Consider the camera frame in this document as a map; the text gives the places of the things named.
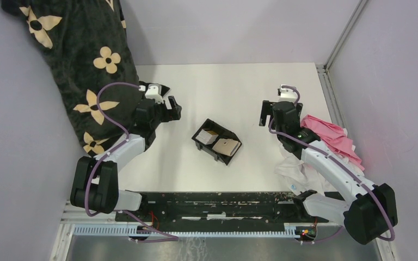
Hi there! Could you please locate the black plastic tray box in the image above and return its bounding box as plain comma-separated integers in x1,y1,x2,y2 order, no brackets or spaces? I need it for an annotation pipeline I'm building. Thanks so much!
192,119,242,165

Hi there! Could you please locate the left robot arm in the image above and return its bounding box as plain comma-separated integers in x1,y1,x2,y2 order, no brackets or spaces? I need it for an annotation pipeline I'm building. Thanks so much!
70,83,182,221

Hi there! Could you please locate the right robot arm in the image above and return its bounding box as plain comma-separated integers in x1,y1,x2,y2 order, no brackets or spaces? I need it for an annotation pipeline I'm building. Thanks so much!
259,100,398,245

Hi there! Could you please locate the stack of credit cards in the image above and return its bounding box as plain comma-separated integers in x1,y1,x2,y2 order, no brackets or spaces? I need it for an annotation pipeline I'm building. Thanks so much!
196,129,218,145

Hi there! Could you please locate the pink cloth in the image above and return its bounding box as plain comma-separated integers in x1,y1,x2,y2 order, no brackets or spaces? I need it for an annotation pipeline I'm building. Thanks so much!
301,115,365,172

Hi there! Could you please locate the white cloth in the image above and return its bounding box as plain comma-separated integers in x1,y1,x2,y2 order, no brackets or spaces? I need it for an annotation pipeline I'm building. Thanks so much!
274,145,364,195

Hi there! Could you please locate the black floral blanket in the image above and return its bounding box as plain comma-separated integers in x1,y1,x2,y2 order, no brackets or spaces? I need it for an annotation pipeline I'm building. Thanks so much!
1,1,144,157

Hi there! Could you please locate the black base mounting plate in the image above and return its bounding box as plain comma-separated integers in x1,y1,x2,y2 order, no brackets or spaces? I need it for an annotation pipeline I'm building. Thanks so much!
115,192,327,232

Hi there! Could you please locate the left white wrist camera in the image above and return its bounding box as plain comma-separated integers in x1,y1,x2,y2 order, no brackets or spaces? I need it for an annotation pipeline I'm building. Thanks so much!
139,83,164,99

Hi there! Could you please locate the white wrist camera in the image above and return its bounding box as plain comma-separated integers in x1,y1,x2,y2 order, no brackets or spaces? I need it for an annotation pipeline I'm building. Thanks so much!
139,83,164,99
278,85,300,104

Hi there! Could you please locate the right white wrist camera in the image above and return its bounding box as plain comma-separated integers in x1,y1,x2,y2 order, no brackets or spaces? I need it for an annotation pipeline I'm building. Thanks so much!
278,85,300,104

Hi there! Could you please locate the aluminium frame rail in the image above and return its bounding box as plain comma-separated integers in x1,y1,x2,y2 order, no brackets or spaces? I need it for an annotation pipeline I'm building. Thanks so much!
316,0,370,128

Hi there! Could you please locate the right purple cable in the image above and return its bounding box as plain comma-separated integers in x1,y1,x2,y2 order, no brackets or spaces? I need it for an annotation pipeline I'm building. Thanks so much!
268,85,396,246

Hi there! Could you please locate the purple cable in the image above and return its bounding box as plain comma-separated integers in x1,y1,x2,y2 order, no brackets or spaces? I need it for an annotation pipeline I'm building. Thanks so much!
84,82,180,244
268,85,396,246

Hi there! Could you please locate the white slotted cable duct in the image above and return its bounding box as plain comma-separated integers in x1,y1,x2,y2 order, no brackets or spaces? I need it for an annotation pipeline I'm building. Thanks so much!
72,223,298,239

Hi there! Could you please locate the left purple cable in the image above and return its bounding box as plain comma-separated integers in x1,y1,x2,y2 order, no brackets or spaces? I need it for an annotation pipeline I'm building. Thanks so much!
84,82,180,244

